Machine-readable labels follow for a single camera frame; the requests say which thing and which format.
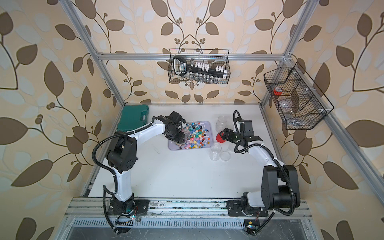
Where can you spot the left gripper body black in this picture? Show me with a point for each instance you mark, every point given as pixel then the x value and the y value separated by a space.
pixel 175 135

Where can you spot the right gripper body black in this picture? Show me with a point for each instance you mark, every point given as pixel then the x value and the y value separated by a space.
pixel 233 137

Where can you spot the red jar lid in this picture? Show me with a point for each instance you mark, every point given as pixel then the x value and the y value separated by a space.
pixel 220 139

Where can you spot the clear candy jar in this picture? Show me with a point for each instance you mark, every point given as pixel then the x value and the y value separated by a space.
pixel 221 123

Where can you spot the clear plastic jar lid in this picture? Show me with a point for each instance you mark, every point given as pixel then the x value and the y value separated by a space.
pixel 225 156

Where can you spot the clear jar colourful candies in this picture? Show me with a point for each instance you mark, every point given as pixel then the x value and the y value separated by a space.
pixel 215 152

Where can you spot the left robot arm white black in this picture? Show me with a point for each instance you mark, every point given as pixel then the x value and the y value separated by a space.
pixel 122 155

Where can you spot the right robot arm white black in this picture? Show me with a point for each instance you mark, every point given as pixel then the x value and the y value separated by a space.
pixel 279 189

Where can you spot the pile of star candies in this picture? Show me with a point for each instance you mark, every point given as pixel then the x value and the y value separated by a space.
pixel 196 136

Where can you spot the pile of lollipops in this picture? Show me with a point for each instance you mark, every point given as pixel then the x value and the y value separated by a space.
pixel 205 132

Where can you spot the lilac plastic tray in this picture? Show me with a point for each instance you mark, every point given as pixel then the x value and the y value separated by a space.
pixel 195 145

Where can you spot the green plastic tool case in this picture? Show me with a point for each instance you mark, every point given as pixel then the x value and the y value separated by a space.
pixel 133 117

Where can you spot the red item in basket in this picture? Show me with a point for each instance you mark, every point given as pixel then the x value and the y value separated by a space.
pixel 278 91

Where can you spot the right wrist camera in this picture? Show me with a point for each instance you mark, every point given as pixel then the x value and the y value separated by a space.
pixel 246 128

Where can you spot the black socket set rail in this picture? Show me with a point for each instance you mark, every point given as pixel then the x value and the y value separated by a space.
pixel 181 67

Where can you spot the black wire basket right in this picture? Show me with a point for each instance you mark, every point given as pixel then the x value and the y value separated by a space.
pixel 303 104

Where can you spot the black wire basket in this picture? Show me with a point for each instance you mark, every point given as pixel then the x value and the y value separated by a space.
pixel 303 104
pixel 213 57

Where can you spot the black wire basket centre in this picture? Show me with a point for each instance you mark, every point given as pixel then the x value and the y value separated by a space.
pixel 213 57

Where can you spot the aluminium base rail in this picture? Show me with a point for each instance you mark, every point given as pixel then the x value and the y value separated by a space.
pixel 168 208

